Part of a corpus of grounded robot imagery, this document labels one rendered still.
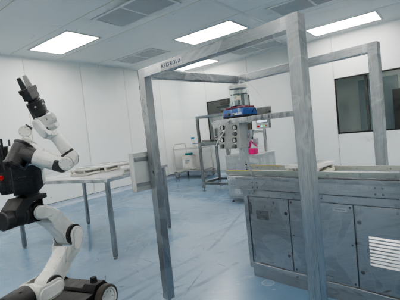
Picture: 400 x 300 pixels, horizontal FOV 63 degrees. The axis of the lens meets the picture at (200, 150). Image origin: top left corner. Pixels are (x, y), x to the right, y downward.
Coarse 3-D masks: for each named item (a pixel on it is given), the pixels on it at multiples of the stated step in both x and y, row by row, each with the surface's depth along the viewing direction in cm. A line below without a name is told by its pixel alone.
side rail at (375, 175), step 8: (320, 176) 206; (328, 176) 203; (336, 176) 199; (344, 176) 196; (352, 176) 192; (360, 176) 189; (368, 176) 186; (376, 176) 183; (384, 176) 180; (392, 176) 177
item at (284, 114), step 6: (264, 114) 227; (270, 114) 224; (276, 114) 221; (282, 114) 217; (288, 114) 218; (222, 120) 256; (228, 120) 251; (234, 120) 247; (240, 120) 243; (246, 120) 239; (252, 120) 235; (258, 120) 231
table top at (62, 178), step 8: (48, 176) 415; (56, 176) 404; (64, 176) 392; (72, 176) 382; (80, 176) 372; (88, 176) 363; (96, 176) 354; (104, 176) 346; (112, 176) 337; (120, 176) 338; (128, 176) 349
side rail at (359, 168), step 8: (248, 168) 281; (256, 168) 275; (264, 168) 269; (272, 168) 263; (280, 168) 258; (336, 168) 226; (344, 168) 222; (352, 168) 218; (360, 168) 215; (368, 168) 211; (376, 168) 208; (384, 168) 205; (392, 168) 201
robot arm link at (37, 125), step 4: (36, 120) 177; (32, 124) 179; (36, 124) 177; (40, 124) 177; (36, 128) 179; (40, 128) 177; (44, 128) 178; (40, 132) 179; (44, 132) 178; (48, 132) 179; (52, 132) 181; (56, 132) 182; (44, 136) 180; (48, 136) 180; (52, 136) 181
